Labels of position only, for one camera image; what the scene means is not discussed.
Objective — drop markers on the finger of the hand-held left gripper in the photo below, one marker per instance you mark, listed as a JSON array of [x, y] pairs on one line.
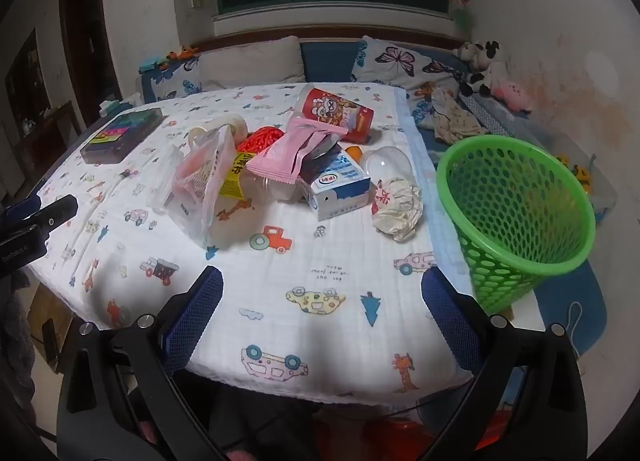
[[57, 211]]

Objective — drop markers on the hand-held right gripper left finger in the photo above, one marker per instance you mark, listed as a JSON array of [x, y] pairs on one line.
[[192, 321]]

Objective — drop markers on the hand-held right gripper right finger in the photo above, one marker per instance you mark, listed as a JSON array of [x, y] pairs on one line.
[[450, 321]]

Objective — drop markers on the green plastic mesh basket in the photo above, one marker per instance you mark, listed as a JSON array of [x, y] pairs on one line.
[[480, 261]]

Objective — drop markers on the white paper ball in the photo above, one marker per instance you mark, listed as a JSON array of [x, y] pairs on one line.
[[397, 213]]

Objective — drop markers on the clear plastic bag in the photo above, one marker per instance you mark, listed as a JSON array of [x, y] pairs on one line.
[[200, 186]]

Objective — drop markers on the yellow green snack packet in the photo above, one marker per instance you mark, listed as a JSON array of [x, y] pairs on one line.
[[234, 176]]

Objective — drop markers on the clear plastic dome lid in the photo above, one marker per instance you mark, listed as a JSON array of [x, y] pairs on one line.
[[387, 163]]

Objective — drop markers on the blue and white milk carton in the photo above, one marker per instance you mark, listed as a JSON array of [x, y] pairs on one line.
[[340, 191]]

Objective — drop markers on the pink snack packet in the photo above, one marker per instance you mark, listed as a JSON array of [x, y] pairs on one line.
[[280, 156]]

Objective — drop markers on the clear plastic pudding cup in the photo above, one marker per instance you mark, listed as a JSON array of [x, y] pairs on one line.
[[227, 123]]

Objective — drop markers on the red mesh net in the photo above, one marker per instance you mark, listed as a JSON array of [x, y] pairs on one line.
[[260, 138]]

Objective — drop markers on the red printed paper cup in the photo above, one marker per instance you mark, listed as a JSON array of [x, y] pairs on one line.
[[340, 113]]

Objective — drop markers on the dark marker pen case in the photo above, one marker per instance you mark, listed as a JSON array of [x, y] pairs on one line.
[[120, 136]]

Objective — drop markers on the blue floor mat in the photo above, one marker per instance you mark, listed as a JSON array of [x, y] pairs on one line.
[[570, 306]]

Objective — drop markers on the teal tissue pack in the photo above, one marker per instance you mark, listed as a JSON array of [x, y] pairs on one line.
[[117, 103]]

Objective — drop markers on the printed white blanket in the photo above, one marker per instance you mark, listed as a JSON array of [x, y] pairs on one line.
[[300, 261]]

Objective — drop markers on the red plastic stool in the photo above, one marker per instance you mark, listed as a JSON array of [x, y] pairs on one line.
[[400, 436]]

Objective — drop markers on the dark wooden door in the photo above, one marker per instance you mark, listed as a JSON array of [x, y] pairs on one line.
[[85, 41]]

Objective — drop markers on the small butterfly print pillow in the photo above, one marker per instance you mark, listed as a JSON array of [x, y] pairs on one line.
[[175, 83]]

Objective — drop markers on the teal toy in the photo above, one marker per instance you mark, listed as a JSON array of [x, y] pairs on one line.
[[152, 63]]

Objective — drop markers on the clear storage box of toys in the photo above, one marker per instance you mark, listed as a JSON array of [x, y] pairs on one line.
[[585, 181]]

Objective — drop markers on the orange toy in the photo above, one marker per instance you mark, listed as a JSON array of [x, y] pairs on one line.
[[181, 53]]

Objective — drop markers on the printed beige garment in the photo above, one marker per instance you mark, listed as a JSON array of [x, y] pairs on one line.
[[457, 118]]

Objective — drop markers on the patterned folded quilt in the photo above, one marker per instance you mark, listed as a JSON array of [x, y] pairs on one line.
[[492, 116]]

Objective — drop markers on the pink plush toy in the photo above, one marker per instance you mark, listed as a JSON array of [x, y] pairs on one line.
[[512, 96]]

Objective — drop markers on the beige pillow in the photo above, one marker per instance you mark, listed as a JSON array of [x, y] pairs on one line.
[[250, 63]]

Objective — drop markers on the black and white plush cow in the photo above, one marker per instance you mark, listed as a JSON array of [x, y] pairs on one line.
[[482, 66]]

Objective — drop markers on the large butterfly print pillow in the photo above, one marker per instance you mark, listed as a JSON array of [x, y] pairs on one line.
[[395, 63]]

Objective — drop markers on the blue headboard cushion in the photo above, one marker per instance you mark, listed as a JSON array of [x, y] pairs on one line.
[[330, 61]]

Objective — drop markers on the wooden headboard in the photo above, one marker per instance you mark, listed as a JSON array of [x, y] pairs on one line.
[[330, 32]]

